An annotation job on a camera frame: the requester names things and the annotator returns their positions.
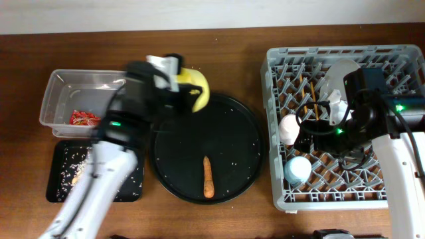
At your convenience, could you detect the yellow bowl with food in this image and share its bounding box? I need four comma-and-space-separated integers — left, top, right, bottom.
177, 68, 210, 113

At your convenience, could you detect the pink plastic cup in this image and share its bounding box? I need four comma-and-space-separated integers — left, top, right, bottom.
278, 114, 299, 145

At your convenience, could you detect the light blue plastic cup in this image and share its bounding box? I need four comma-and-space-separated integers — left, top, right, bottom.
284, 156, 312, 185

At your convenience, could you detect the wooden chopstick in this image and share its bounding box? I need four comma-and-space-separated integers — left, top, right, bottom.
299, 74, 307, 115
309, 81, 319, 121

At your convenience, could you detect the grey round plate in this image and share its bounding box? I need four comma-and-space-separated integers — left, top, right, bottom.
319, 59, 360, 101

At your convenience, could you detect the orange carrot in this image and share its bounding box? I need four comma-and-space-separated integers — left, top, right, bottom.
203, 156, 214, 199

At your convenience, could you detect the red snack wrapper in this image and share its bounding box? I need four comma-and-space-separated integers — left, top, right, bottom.
69, 110, 101, 126

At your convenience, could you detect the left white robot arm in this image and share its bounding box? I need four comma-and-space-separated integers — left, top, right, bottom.
41, 61, 210, 238

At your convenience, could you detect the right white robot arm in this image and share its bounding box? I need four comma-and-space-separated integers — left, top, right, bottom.
294, 68, 424, 238

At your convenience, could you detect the grey dishwasher rack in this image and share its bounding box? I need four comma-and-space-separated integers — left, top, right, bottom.
260, 44, 424, 213

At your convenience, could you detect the round black serving tray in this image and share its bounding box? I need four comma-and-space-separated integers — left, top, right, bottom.
149, 94, 266, 204

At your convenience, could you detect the clear plastic bin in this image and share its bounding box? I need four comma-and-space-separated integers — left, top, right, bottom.
39, 69, 126, 138

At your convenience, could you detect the pile of food scraps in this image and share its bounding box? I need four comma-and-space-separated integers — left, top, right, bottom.
48, 147, 145, 202

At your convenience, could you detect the black rectangular tray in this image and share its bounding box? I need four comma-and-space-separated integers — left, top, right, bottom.
46, 140, 144, 202

